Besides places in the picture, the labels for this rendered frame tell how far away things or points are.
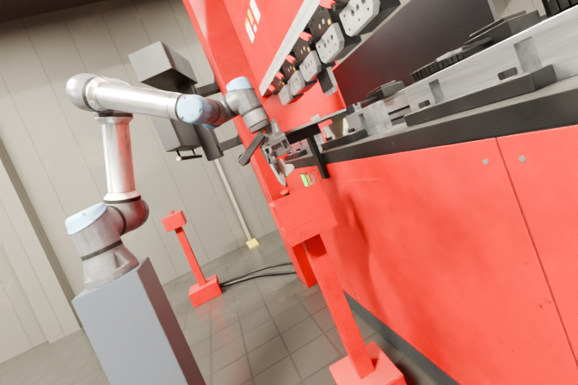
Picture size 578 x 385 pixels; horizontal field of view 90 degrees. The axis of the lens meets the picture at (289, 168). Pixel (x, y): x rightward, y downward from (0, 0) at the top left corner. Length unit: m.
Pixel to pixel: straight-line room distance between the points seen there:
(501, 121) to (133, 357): 1.08
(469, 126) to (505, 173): 0.09
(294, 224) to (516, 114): 0.61
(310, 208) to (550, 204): 0.57
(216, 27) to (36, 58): 2.77
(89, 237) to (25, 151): 3.34
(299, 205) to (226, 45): 1.47
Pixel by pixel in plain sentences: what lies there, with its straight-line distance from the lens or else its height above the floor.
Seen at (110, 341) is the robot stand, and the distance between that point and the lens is 1.09.
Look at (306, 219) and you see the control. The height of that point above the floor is 0.72.
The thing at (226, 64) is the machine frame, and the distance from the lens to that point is 2.08.
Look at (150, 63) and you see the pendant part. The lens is 2.30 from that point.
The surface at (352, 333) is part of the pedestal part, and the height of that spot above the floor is 0.28.
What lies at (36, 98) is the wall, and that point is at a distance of 4.40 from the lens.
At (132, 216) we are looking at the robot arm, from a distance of 1.15.
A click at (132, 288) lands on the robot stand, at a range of 1.03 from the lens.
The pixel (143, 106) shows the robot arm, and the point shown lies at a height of 1.20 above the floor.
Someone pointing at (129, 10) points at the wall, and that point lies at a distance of 4.52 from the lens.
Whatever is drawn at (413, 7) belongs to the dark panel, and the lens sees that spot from 1.54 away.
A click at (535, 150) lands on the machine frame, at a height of 0.80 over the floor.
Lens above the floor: 0.94
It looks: 3 degrees down
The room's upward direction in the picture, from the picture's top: 22 degrees counter-clockwise
